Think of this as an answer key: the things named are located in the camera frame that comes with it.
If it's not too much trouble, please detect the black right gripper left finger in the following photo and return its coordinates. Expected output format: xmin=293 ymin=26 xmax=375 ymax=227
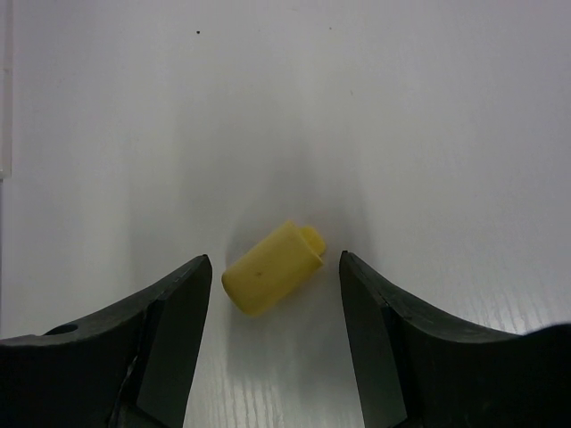
xmin=1 ymin=255 xmax=212 ymax=427

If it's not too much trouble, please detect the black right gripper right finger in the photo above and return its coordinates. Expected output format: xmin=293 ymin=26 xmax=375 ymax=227
xmin=339 ymin=251 xmax=570 ymax=427

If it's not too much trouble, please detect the yellow highlighter cap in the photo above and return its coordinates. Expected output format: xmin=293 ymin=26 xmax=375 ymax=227
xmin=221 ymin=221 xmax=327 ymax=317

